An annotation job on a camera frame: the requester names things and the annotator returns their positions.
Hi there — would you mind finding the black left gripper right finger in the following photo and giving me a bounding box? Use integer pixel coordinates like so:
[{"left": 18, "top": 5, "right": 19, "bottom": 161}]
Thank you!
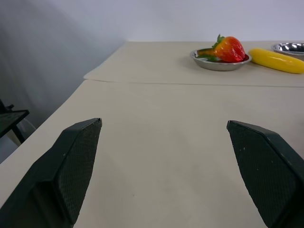
[{"left": 226, "top": 120, "right": 304, "bottom": 228}]

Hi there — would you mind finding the black metal stand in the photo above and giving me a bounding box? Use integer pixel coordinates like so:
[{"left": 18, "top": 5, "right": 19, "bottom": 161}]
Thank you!
[{"left": 0, "top": 99, "right": 30, "bottom": 144}]

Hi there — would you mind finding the small steel dish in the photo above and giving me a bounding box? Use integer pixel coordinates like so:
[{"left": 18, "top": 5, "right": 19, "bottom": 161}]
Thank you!
[{"left": 190, "top": 48, "right": 253, "bottom": 71}]

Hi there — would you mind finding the shiny steel bowl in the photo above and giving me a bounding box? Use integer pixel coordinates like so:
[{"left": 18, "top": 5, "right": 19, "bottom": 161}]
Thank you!
[{"left": 271, "top": 42, "right": 304, "bottom": 61}]

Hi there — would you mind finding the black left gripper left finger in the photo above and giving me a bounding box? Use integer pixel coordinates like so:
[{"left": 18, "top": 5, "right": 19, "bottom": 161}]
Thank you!
[{"left": 0, "top": 117, "right": 103, "bottom": 228}]

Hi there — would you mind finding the red toy strawberry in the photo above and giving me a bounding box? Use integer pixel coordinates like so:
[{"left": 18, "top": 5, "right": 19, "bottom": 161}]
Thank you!
[{"left": 212, "top": 34, "right": 246, "bottom": 63}]

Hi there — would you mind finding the yellow toy banana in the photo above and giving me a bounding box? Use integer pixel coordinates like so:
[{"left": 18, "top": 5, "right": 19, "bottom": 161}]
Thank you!
[{"left": 248, "top": 47, "right": 304, "bottom": 74}]

